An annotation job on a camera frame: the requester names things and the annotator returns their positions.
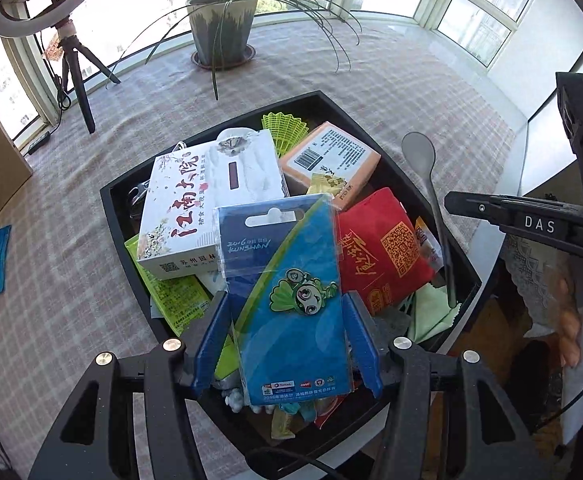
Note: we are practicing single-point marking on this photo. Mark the white calligraphy tissue box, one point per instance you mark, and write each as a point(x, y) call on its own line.
point(196, 195)

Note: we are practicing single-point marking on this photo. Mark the small white plastic item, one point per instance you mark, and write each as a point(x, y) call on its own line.
point(231, 397)

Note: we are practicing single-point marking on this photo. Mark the blue printed packet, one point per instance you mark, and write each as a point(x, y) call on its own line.
point(0, 260)

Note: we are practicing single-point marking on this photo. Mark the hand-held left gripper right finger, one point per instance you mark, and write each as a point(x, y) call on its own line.
point(364, 347)

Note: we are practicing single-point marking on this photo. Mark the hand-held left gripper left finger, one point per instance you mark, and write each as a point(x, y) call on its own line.
point(210, 347)

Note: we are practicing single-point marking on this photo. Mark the yellow snack wrapper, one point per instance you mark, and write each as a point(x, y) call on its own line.
point(284, 422)

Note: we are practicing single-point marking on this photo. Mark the person's right hand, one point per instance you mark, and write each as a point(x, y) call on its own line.
point(570, 325)

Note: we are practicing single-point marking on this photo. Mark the red fabric pouch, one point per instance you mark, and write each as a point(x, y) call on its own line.
point(381, 255)

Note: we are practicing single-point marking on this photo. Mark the potted spider plant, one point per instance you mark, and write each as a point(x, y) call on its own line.
point(221, 30)

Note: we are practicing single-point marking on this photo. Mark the red snack wrapper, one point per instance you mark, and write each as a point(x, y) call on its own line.
point(331, 410)

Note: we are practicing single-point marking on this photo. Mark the metal clip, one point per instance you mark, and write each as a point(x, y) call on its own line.
point(139, 195)

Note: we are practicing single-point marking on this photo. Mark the pink plaid desktop tablecloth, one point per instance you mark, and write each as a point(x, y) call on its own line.
point(71, 220)

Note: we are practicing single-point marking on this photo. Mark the white lace cloth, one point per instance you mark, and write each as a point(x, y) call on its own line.
point(536, 270)

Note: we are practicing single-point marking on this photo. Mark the green printed packet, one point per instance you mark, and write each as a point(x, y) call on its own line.
point(171, 290)

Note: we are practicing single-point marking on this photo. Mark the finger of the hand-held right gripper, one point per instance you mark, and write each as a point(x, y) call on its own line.
point(476, 206)

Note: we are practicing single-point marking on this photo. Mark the blue mascot badge card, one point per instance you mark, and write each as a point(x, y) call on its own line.
point(281, 260)

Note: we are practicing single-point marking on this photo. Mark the green plastic fan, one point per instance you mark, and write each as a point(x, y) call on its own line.
point(284, 127)

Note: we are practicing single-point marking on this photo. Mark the peach barcode packet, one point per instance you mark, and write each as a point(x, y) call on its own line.
point(331, 155)

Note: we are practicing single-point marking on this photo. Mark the dark plant saucer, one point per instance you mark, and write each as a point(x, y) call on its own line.
point(244, 57)

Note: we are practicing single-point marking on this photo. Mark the black storage tray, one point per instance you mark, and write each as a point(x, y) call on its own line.
point(396, 170)

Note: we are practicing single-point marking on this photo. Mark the grey plastic spoon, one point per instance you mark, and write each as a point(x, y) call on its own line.
point(418, 152)

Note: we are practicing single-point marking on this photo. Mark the yellow patterned paper sleeve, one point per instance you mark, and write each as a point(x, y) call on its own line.
point(329, 187)

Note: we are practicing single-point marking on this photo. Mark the black tripod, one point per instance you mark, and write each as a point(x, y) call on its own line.
point(79, 85)

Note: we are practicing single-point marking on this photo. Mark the small printed snack packet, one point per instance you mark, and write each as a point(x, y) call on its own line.
point(427, 245)

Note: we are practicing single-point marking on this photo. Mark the light green cloth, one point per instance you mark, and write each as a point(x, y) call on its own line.
point(431, 315)

